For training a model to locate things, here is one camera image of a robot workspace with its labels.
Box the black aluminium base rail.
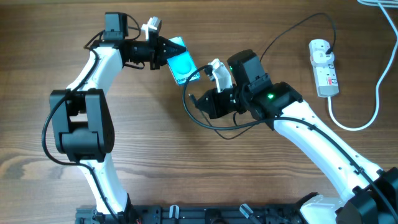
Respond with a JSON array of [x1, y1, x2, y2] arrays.
[[75, 203, 307, 224]]

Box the teal screen Galaxy smartphone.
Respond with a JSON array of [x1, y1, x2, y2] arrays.
[[167, 49, 197, 86]]

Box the black left camera cable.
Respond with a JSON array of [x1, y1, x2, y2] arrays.
[[41, 14, 142, 224]]

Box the white power strip cord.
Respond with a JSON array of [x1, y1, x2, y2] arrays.
[[327, 2, 398, 132]]

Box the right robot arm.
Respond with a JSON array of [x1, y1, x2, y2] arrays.
[[195, 50, 397, 223]]

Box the black right camera cable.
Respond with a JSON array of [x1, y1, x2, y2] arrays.
[[182, 64, 398, 215]]

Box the white power strip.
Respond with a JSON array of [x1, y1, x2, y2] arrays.
[[308, 39, 339, 98]]

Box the black camera cable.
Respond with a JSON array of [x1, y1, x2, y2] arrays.
[[41, 14, 142, 224], [182, 64, 398, 215]]

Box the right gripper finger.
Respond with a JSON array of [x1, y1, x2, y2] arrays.
[[198, 102, 224, 119], [195, 88, 221, 109]]

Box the white USB charger plug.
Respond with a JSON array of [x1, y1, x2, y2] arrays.
[[310, 50, 335, 67]]

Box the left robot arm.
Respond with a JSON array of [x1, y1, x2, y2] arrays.
[[42, 12, 187, 223]]

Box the white cables at corner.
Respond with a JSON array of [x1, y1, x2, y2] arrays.
[[356, 0, 398, 9]]

